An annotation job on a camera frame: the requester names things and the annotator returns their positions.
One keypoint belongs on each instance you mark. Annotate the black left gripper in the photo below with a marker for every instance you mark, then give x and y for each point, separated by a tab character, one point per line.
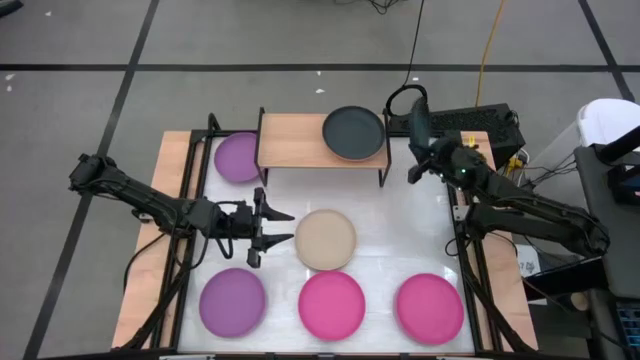
240	225

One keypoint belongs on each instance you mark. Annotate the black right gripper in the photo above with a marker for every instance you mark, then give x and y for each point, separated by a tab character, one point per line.
435	165

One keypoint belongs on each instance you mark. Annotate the dark grey plate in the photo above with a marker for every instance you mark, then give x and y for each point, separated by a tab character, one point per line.
420	120
353	132

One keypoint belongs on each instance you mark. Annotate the beige plate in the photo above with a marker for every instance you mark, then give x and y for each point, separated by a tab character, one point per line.
325	240

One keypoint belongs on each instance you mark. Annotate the purple plate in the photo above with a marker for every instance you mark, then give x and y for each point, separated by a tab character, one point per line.
235	157
232	302

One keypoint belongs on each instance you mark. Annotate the pink plate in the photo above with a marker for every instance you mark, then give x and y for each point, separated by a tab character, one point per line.
331	306
430	309

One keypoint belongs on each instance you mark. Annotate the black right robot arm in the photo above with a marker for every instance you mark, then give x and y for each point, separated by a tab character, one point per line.
540	225

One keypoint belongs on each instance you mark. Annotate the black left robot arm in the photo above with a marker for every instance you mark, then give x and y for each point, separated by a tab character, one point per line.
145	200

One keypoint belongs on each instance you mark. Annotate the white glossy table mat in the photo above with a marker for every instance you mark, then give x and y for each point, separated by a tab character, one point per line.
400	225

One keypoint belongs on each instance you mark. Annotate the white paper label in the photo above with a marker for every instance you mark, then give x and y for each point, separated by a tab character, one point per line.
528	260

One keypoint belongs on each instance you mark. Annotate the white round bin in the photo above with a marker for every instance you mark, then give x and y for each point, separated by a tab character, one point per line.
610	120

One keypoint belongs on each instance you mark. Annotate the black flat panel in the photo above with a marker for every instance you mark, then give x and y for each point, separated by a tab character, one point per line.
565	277

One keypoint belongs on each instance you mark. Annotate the dark grey desk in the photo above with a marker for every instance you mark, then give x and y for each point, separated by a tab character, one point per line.
612	235

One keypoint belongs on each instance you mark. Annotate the beige tape roll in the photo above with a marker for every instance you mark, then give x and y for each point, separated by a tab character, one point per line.
580	301

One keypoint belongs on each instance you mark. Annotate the backlit keyboard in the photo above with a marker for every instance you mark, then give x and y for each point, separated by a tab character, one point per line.
630	322

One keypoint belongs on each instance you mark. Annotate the black floor object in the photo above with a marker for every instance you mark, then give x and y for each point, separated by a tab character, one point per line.
9	6

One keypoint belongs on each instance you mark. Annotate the wooden shelf with black frame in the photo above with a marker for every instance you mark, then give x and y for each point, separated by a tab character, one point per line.
295	142

